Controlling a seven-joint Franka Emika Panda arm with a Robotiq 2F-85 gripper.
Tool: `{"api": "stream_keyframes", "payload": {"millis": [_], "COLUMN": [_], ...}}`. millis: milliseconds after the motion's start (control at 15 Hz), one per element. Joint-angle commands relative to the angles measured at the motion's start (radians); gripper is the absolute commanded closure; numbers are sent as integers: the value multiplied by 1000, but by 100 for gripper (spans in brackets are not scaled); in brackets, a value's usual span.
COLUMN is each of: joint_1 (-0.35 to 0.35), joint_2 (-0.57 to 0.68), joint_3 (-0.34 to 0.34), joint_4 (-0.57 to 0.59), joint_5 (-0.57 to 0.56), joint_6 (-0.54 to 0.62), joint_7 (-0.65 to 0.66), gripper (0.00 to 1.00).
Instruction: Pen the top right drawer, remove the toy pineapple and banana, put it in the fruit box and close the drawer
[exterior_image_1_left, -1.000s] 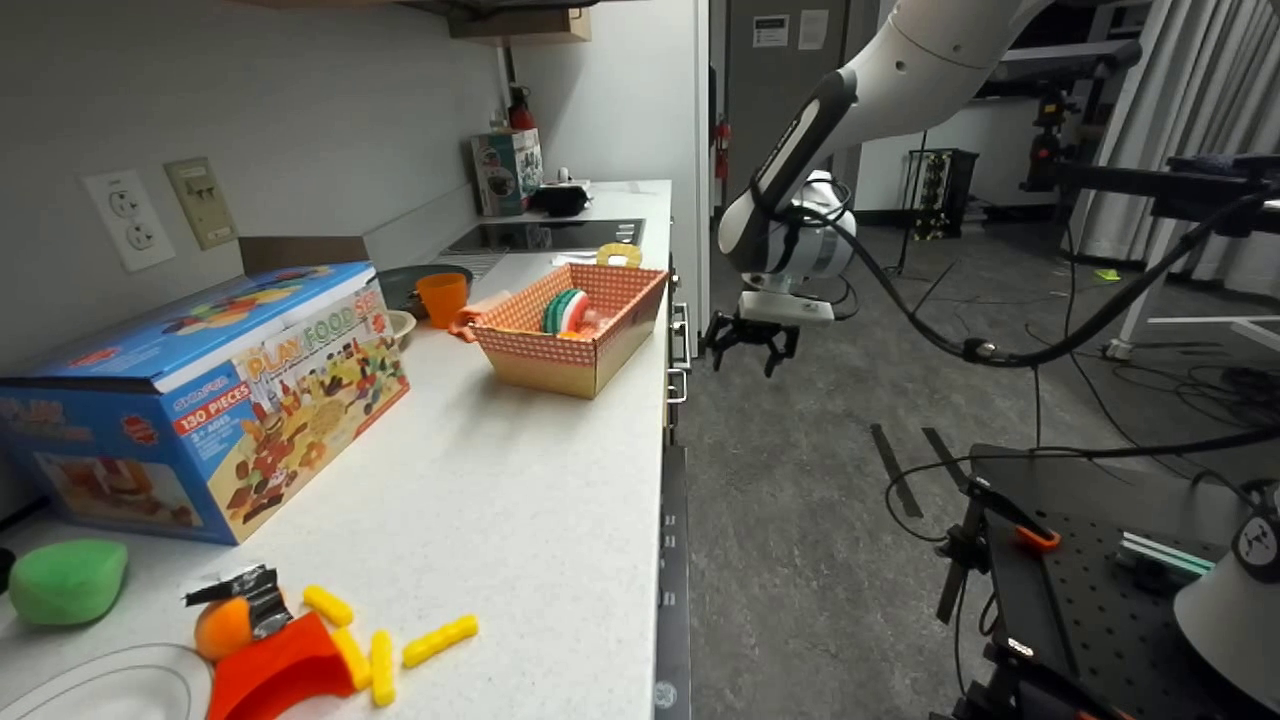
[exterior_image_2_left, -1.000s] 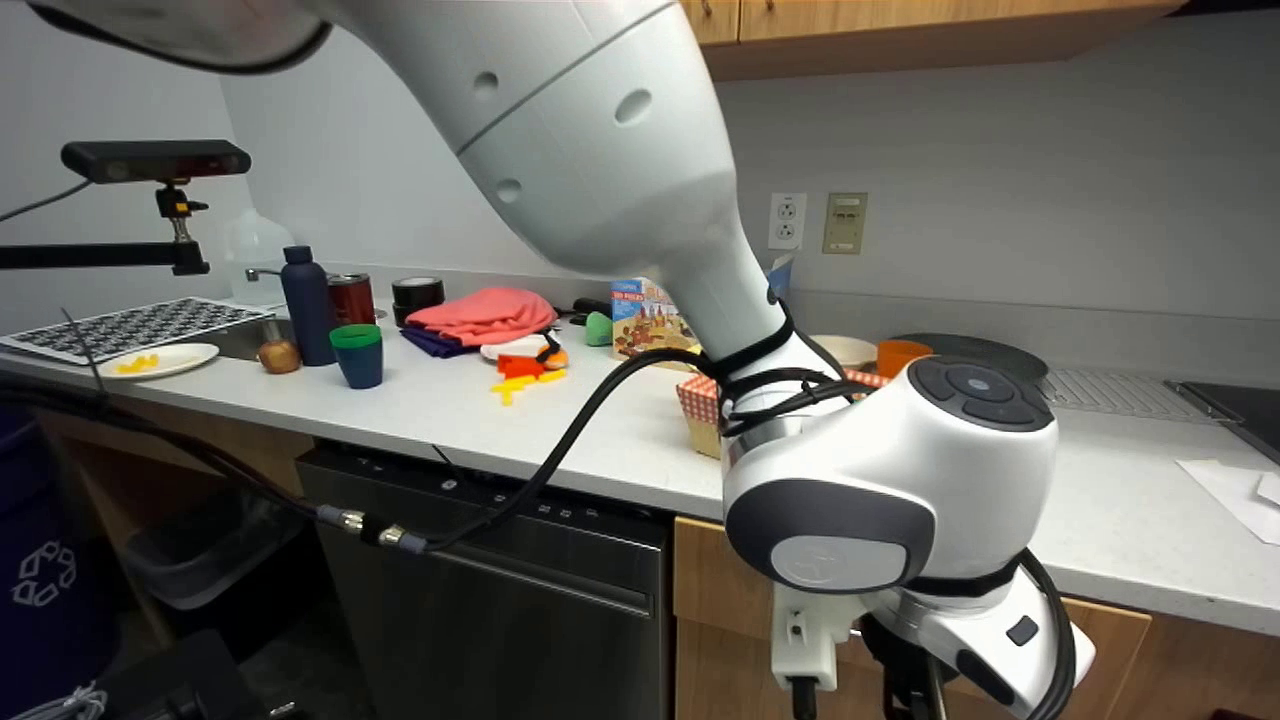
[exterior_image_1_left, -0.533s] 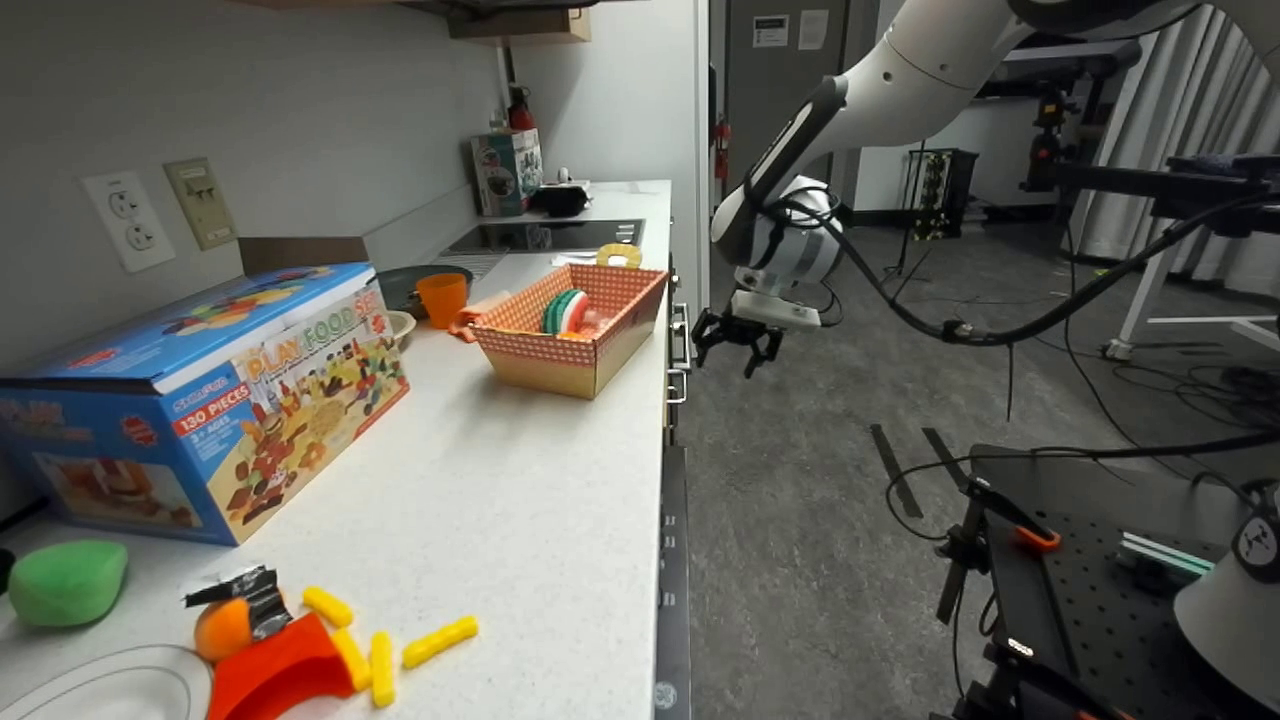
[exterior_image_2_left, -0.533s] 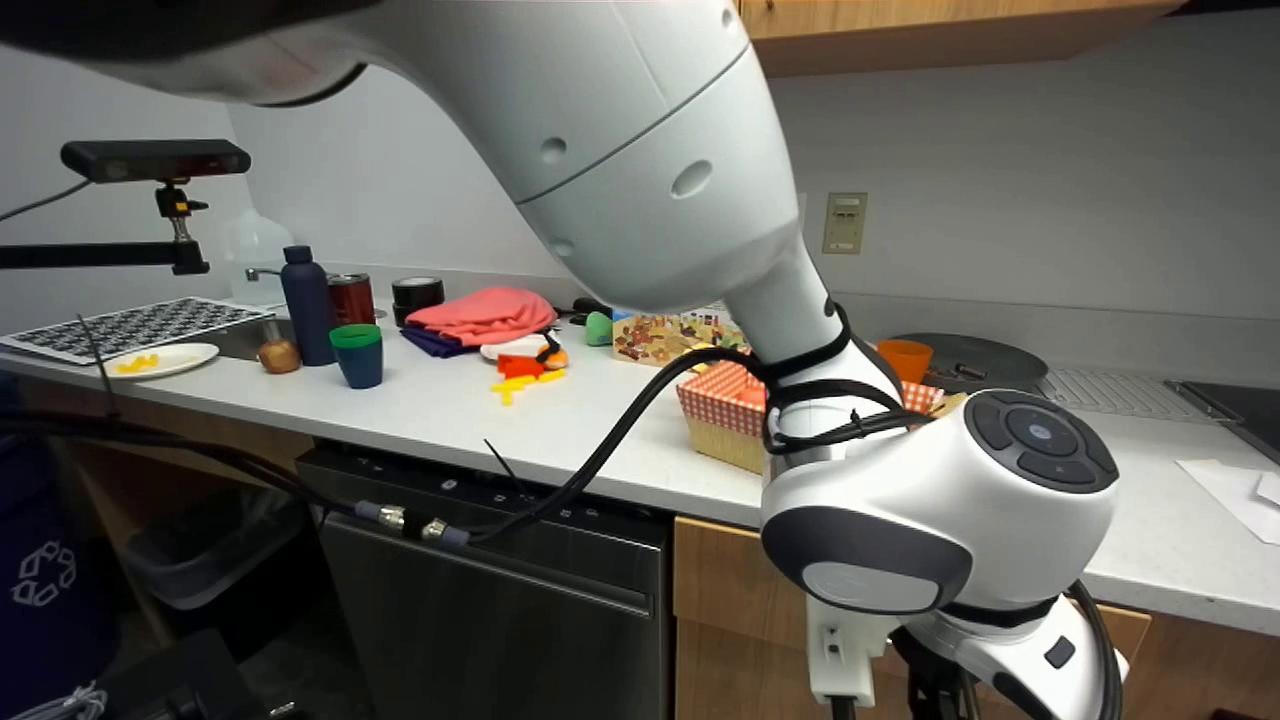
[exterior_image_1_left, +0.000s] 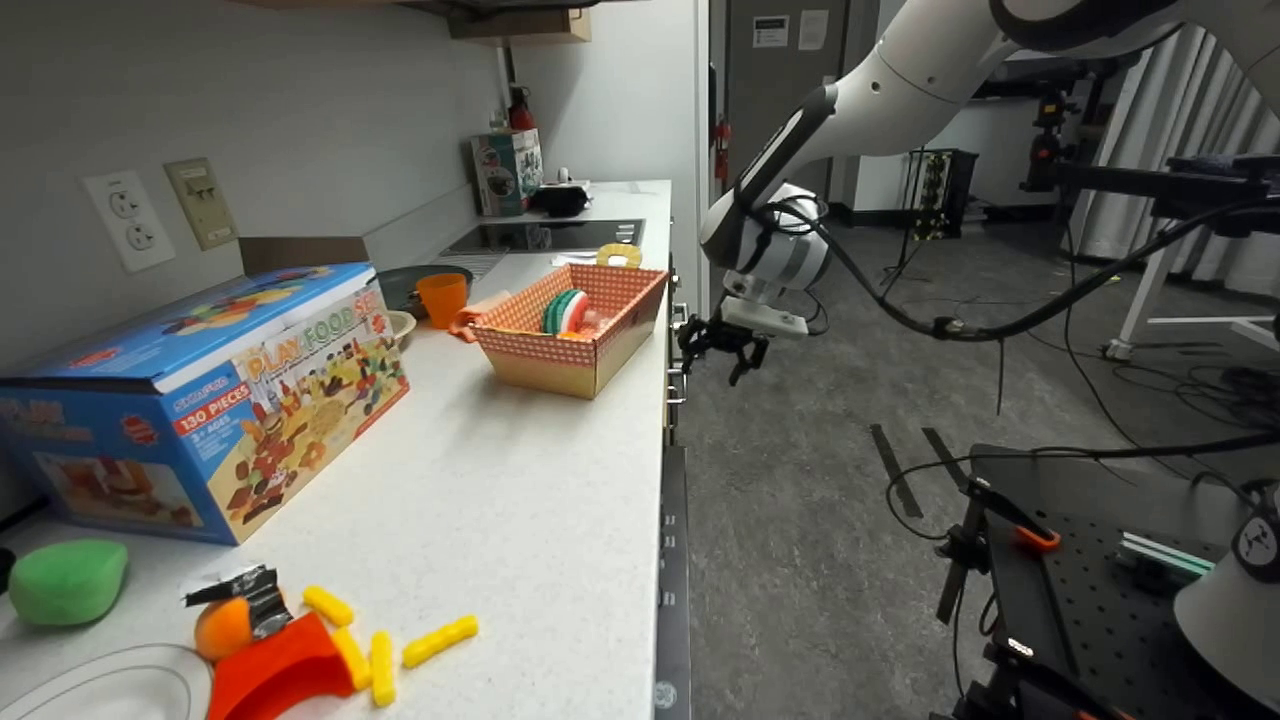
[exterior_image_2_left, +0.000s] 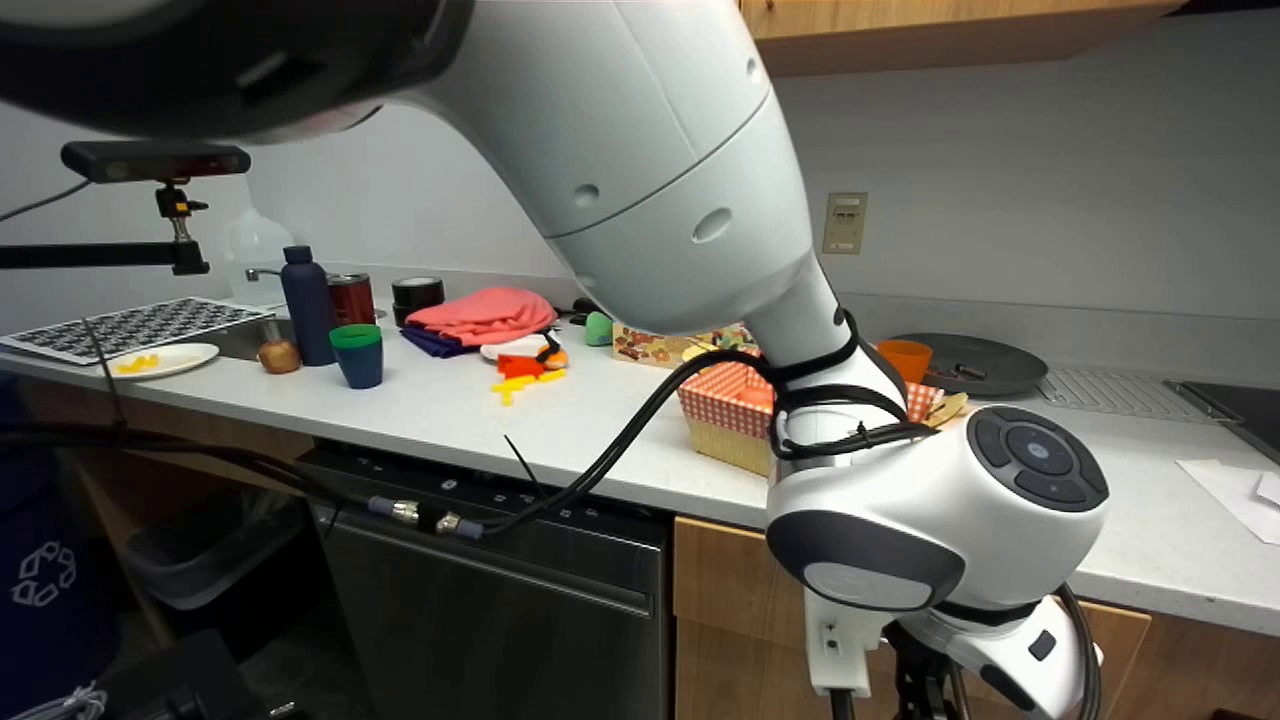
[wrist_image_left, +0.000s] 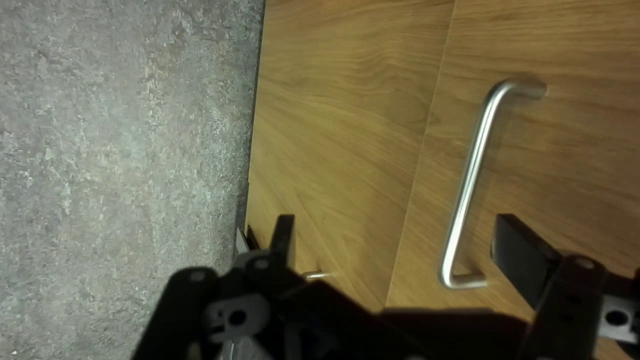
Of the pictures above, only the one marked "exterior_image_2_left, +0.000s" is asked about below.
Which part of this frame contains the wooden sink cabinet frame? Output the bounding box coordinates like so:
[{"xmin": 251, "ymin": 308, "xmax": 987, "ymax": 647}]
[{"xmin": 16, "ymin": 377, "xmax": 317, "ymax": 565}]

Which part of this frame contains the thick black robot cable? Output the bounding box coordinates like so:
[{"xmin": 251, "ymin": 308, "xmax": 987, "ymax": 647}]
[{"xmin": 0, "ymin": 308, "xmax": 937, "ymax": 546}]

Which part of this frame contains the navy blue bottle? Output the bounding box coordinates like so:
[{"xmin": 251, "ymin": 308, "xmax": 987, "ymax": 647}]
[{"xmin": 275, "ymin": 245, "xmax": 341, "ymax": 367}]

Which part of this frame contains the yellow toy food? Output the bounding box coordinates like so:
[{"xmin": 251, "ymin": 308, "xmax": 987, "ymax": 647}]
[{"xmin": 113, "ymin": 348, "xmax": 172, "ymax": 380}]

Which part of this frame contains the wooden base cabinet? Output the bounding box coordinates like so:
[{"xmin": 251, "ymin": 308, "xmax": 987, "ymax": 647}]
[{"xmin": 670, "ymin": 613, "xmax": 1280, "ymax": 720}]

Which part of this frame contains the navy cloth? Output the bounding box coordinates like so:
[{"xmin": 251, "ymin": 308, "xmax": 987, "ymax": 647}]
[{"xmin": 394, "ymin": 324, "xmax": 467, "ymax": 362}]

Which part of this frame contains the black stereo camera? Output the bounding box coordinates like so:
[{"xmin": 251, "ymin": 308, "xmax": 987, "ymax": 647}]
[{"xmin": 56, "ymin": 136, "xmax": 256, "ymax": 187}]

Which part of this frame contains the white plate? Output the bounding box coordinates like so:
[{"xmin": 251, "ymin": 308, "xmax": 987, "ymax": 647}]
[{"xmin": 95, "ymin": 341, "xmax": 224, "ymax": 386}]

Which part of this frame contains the blue cup green rim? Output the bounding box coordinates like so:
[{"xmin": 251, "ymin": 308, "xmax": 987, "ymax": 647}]
[{"xmin": 329, "ymin": 320, "xmax": 386, "ymax": 394}]

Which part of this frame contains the red toy fries holder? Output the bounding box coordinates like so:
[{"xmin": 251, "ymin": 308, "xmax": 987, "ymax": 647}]
[{"xmin": 492, "ymin": 352, "xmax": 551, "ymax": 386}]

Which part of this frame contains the orange plastic cup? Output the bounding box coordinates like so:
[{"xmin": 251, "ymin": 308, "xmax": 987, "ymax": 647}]
[{"xmin": 876, "ymin": 336, "xmax": 937, "ymax": 386}]

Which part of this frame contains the red checkered paper basket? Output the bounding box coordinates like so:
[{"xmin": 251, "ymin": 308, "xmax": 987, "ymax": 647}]
[{"xmin": 674, "ymin": 362, "xmax": 945, "ymax": 480}]

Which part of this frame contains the beige light switch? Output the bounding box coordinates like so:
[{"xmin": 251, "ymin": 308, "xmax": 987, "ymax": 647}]
[{"xmin": 819, "ymin": 187, "xmax": 873, "ymax": 260}]

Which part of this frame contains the grey mesh mat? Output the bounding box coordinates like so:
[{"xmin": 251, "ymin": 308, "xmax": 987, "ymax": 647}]
[{"xmin": 1035, "ymin": 367, "xmax": 1174, "ymax": 416}]

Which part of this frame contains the wooden front white drawer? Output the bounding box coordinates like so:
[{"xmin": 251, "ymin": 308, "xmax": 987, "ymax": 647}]
[{"xmin": 670, "ymin": 512, "xmax": 1155, "ymax": 720}]

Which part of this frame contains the small white dish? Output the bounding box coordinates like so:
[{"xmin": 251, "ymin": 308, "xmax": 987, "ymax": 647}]
[{"xmin": 477, "ymin": 331, "xmax": 551, "ymax": 367}]

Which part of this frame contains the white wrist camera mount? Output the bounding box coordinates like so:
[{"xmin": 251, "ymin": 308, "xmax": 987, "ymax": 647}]
[{"xmin": 795, "ymin": 587, "xmax": 886, "ymax": 700}]

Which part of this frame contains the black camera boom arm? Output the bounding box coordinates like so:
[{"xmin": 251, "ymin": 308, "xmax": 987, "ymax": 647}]
[{"xmin": 0, "ymin": 180, "xmax": 215, "ymax": 276}]

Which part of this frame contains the grey grid drying rack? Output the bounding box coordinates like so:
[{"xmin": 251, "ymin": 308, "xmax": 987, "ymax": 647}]
[{"xmin": 0, "ymin": 294, "xmax": 273, "ymax": 372}]

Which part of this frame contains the wooden upper cabinet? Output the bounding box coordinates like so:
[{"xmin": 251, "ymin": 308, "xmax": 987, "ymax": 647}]
[{"xmin": 736, "ymin": 0, "xmax": 1193, "ymax": 80}]

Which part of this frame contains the small brown toy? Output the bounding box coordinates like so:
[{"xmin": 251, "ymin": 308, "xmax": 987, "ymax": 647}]
[{"xmin": 256, "ymin": 315, "xmax": 304, "ymax": 380}]

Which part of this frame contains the pink cloth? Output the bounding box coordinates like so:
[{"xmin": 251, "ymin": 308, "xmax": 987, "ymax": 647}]
[{"xmin": 399, "ymin": 283, "xmax": 560, "ymax": 352}]

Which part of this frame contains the pink toy plate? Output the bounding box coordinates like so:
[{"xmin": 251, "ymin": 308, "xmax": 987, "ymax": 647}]
[{"xmin": 925, "ymin": 390, "xmax": 980, "ymax": 432}]

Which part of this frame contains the dark red can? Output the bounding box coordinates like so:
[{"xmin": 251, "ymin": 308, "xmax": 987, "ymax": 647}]
[{"xmin": 329, "ymin": 271, "xmax": 381, "ymax": 331}]

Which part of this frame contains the white paper sheet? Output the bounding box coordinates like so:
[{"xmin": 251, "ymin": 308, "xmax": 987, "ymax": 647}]
[{"xmin": 1174, "ymin": 455, "xmax": 1280, "ymax": 547}]

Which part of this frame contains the black round pan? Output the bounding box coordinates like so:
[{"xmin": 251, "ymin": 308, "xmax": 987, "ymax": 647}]
[{"xmin": 886, "ymin": 330, "xmax": 1050, "ymax": 404}]

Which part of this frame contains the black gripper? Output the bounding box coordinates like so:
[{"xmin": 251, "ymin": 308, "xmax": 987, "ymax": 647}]
[{"xmin": 886, "ymin": 619, "xmax": 973, "ymax": 720}]

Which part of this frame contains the black cup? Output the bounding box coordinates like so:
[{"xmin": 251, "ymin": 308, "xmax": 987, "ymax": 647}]
[{"xmin": 392, "ymin": 276, "xmax": 447, "ymax": 330}]

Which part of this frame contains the black cooktop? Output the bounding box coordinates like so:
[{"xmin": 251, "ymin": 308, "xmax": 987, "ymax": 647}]
[{"xmin": 1162, "ymin": 377, "xmax": 1280, "ymax": 469}]

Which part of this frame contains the blue recycling bin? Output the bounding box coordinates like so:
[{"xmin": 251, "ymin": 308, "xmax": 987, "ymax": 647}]
[{"xmin": 0, "ymin": 372, "xmax": 117, "ymax": 720}]

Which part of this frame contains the grey trash bin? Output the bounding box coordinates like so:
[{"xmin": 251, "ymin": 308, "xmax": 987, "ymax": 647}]
[{"xmin": 123, "ymin": 490, "xmax": 317, "ymax": 615}]

